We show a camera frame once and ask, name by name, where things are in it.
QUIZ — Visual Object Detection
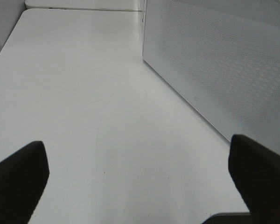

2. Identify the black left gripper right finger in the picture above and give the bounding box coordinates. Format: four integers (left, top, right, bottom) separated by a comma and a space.
228, 134, 280, 224

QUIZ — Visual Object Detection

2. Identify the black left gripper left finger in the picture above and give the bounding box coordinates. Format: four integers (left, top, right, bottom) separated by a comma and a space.
0, 141, 49, 224

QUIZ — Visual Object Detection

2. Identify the white microwave door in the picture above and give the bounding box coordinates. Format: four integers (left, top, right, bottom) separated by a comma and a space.
143, 0, 280, 154

